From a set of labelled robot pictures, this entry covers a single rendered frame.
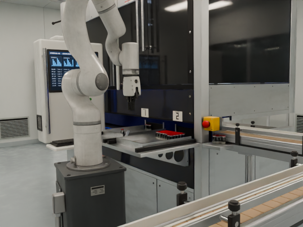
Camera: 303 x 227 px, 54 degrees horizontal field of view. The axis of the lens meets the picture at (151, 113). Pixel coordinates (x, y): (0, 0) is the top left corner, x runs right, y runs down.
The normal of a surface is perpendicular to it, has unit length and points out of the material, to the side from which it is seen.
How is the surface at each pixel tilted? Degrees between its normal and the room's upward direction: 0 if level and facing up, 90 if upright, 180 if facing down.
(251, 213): 0
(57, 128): 90
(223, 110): 90
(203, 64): 90
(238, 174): 90
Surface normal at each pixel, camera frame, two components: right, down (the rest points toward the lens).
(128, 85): -0.75, 0.08
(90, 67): 0.40, -0.33
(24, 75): 0.60, 0.06
